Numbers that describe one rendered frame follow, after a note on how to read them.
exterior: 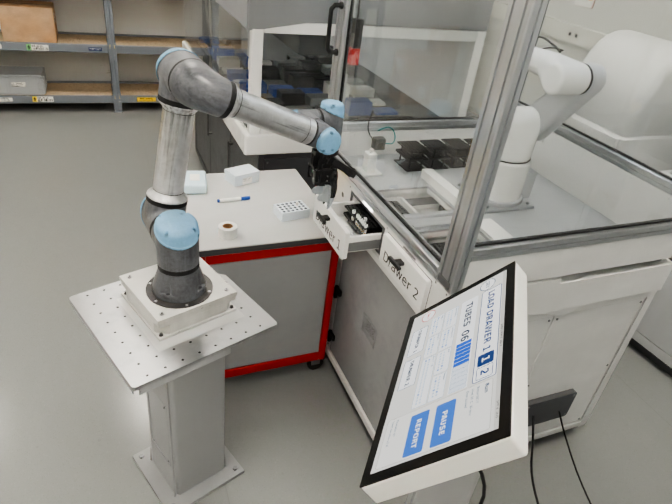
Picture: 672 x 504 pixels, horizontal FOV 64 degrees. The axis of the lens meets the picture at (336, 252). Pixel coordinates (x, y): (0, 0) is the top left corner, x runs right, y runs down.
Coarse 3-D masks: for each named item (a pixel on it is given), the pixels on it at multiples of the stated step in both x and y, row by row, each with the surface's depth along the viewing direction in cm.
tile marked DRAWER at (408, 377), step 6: (414, 360) 118; (408, 366) 118; (414, 366) 116; (402, 372) 118; (408, 372) 116; (414, 372) 114; (402, 378) 116; (408, 378) 114; (414, 378) 112; (402, 384) 114; (408, 384) 112
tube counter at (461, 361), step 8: (472, 328) 112; (464, 336) 111; (472, 336) 109; (456, 344) 111; (464, 344) 109; (456, 352) 109; (464, 352) 106; (456, 360) 106; (464, 360) 104; (456, 368) 104; (464, 368) 102; (456, 376) 102; (464, 376) 100; (456, 384) 100; (464, 384) 98; (448, 392) 99
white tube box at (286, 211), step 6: (276, 204) 217; (282, 204) 218; (288, 204) 218; (294, 204) 218; (300, 204) 220; (276, 210) 215; (282, 210) 213; (288, 210) 214; (294, 210) 214; (300, 210) 215; (306, 210) 216; (282, 216) 211; (288, 216) 213; (294, 216) 214; (300, 216) 216; (306, 216) 218
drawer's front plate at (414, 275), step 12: (384, 240) 181; (396, 252) 174; (384, 264) 183; (408, 264) 168; (396, 276) 176; (408, 276) 169; (420, 276) 162; (408, 288) 170; (420, 288) 163; (420, 300) 164
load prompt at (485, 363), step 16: (496, 288) 118; (496, 304) 112; (480, 320) 112; (496, 320) 107; (480, 336) 107; (496, 336) 103; (480, 352) 102; (496, 352) 99; (480, 368) 98; (496, 368) 95
